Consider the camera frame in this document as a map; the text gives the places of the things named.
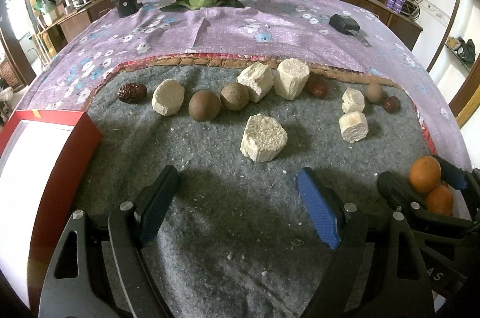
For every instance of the dark red jujube left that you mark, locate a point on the dark red jujube left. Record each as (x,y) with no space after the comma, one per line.
(132,93)

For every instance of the black cylinder device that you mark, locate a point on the black cylinder device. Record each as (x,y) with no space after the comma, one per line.
(126,8)

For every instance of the white chunk small upper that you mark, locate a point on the white chunk small upper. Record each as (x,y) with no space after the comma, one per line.
(353,101)

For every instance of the dark red jujube middle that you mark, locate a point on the dark red jujube middle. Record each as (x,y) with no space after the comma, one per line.
(317,86)

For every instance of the purple floral tablecloth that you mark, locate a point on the purple floral tablecloth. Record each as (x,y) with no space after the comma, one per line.
(263,29)

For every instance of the purple bottle right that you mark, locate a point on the purple bottle right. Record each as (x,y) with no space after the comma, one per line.
(398,5)

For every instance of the white chunk front large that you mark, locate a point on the white chunk front large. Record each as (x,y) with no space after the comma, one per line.
(263,138)

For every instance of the dark red jujube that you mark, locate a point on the dark red jujube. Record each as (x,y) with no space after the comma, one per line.
(132,93)
(317,86)
(391,104)

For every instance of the white sugarcane chunk left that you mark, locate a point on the white sugarcane chunk left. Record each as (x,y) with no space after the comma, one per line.
(168,98)

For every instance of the orange tangerine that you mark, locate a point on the orange tangerine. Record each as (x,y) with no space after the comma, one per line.
(440,201)
(424,174)

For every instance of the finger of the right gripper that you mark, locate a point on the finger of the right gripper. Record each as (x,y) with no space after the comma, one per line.
(399,195)
(455,177)

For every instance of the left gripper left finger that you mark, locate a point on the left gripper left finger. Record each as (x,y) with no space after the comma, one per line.
(76,282)

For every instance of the brown round fruit large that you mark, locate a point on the brown round fruit large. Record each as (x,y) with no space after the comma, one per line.
(204,106)

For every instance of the red white box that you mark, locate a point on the red white box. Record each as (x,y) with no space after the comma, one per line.
(44,155)

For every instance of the black tape measure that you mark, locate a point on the black tape measure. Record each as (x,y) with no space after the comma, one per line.
(346,25)

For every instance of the white chunk tall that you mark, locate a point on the white chunk tall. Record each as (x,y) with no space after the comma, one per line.
(291,77)

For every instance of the white chunk tilted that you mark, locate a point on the white chunk tilted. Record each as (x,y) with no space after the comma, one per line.
(258,79)

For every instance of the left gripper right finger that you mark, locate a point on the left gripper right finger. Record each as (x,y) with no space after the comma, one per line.
(397,284)

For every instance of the white chunk small lower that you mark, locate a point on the white chunk small lower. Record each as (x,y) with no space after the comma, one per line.
(353,126)

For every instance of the white chunk small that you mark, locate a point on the white chunk small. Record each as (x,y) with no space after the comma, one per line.
(353,126)
(353,101)

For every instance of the grey felt mat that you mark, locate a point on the grey felt mat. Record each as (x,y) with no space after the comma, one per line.
(237,240)

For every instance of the dark red jujube right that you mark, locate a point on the dark red jujube right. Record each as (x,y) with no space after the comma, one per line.
(391,104)

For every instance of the small brown round fruit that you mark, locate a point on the small brown round fruit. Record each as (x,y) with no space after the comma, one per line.
(374,93)

